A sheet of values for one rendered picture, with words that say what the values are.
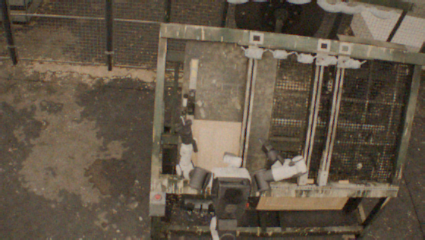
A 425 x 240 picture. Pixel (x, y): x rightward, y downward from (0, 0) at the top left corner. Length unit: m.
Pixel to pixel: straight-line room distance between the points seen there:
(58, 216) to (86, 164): 0.71
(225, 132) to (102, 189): 1.66
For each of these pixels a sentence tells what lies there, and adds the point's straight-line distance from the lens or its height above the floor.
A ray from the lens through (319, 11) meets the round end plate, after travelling 3.79.
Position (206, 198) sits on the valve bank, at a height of 0.76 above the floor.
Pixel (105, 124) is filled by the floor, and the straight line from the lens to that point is 5.06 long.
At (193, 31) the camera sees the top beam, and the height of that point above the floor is 1.93.
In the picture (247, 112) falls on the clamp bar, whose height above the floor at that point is 1.42.
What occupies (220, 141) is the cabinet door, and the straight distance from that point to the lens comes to 3.35.
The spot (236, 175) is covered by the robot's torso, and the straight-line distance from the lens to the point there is 2.91.
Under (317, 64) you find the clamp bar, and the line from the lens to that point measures 3.31.
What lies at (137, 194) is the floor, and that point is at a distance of 4.41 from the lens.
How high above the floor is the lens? 3.62
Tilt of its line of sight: 44 degrees down
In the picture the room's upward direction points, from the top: 10 degrees clockwise
